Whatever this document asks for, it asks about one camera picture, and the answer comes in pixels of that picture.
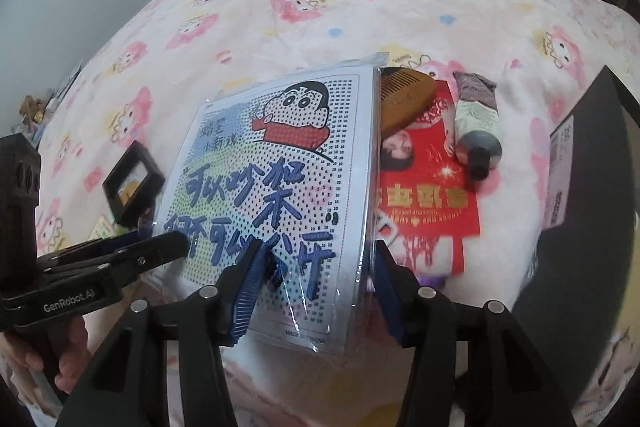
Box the pink cartoon print blanket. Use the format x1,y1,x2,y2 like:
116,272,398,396
29,0,640,427

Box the hand cream tube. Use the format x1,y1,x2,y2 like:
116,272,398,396
454,72,503,191

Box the Shin-chan bead art kit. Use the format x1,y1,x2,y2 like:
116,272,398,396
150,63,380,355

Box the black storage box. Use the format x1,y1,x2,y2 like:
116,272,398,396
514,67,639,404

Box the red envelope packet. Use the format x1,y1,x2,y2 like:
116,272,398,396
376,80,480,281

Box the yellow orange printed card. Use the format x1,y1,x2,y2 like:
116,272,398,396
88,216,119,241

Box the person left hand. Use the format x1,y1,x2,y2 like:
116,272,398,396
0,315,94,396

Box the black shadow box frame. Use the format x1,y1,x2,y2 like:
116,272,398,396
102,140,165,229

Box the wooden comb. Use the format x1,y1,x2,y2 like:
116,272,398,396
380,67,437,140

